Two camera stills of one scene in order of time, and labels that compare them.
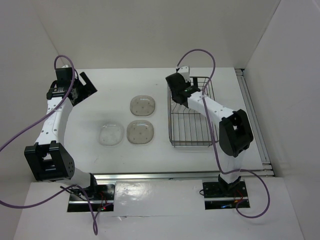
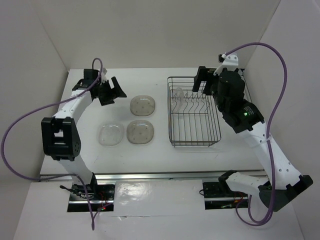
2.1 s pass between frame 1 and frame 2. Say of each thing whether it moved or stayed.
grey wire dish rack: stayed
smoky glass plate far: stayed
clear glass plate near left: stayed
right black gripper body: moved
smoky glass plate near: stayed
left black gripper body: moved
